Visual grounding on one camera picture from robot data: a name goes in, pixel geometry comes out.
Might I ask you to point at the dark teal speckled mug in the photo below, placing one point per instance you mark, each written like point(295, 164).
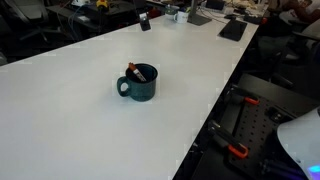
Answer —
point(130, 86)

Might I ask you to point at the red capped marker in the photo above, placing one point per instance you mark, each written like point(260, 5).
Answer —
point(134, 69)

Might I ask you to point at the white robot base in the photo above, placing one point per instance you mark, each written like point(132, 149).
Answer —
point(300, 138)

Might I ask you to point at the white mug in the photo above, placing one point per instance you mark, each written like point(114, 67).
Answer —
point(181, 17)

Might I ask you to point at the monitor stand base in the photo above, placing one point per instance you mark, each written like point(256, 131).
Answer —
point(194, 18)

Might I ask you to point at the green bowl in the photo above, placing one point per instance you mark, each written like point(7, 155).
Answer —
point(170, 11)

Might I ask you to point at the black tablet on table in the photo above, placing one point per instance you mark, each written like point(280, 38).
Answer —
point(233, 30)

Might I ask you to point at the black perforated breadboard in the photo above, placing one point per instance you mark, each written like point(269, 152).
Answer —
point(256, 128)

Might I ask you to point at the black office chair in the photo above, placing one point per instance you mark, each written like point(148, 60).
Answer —
point(33, 14)

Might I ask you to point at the orange handled clamp near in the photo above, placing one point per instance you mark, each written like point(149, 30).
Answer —
point(234, 146)

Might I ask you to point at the orange handled clamp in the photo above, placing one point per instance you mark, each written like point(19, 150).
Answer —
point(234, 146)
point(247, 95)

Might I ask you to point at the orange handled clamp far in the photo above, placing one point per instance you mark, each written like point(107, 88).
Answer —
point(247, 95)

